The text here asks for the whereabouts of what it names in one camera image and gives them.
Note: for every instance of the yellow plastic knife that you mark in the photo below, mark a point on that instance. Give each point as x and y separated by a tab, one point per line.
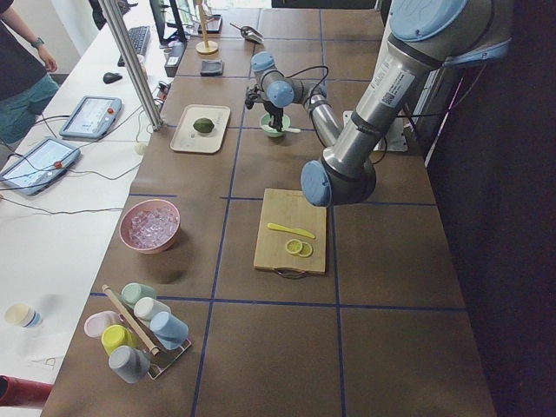
295	231

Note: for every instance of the metal scoop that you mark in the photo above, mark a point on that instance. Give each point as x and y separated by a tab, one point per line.
249	34

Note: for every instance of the wooden mug tree stand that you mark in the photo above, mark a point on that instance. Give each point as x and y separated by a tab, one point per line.
205	46

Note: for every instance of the white paper cup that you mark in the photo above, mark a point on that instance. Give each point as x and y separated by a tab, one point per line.
23	316

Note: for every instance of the black keyboard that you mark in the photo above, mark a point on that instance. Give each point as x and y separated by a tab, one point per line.
139	37

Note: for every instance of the teach pendant tablet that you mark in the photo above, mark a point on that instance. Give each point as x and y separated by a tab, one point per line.
40	167
92	118

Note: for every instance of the upper teach pendant tablet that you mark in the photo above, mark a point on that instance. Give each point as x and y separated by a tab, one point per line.
92	118

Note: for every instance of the lemon slice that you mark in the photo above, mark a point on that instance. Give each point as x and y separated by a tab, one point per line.
294	246
306	250

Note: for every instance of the lower teach pendant tablet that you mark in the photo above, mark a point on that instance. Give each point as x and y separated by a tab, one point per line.
40	167

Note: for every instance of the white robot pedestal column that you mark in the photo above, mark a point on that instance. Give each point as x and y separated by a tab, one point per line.
395	139

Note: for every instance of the person in black shirt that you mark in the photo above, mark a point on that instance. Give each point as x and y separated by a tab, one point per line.
26	85

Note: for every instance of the cup rack with cups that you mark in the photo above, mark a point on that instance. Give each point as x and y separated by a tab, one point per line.
139	334

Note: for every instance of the white plastic spoon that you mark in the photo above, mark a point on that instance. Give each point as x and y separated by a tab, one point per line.
290	129

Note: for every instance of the green lime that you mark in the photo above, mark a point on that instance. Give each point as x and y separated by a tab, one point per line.
204	126

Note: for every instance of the aluminium frame post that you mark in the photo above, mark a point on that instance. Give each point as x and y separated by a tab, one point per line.
120	33

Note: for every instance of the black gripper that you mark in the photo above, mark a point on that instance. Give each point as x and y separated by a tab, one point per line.
274	111

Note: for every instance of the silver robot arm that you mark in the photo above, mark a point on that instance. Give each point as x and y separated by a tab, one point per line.
424	36

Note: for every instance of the black computer mouse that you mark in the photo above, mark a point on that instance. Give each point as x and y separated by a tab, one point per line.
111	77

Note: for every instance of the pink bowl with ice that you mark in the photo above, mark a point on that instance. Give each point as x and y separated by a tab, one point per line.
151	226

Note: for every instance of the cream rabbit tray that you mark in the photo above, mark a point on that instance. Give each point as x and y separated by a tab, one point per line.
186	139

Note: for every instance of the bamboo cutting board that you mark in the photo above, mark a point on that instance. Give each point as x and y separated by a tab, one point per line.
290	208

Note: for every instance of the grey folded cloth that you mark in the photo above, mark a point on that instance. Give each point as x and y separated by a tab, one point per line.
212	68

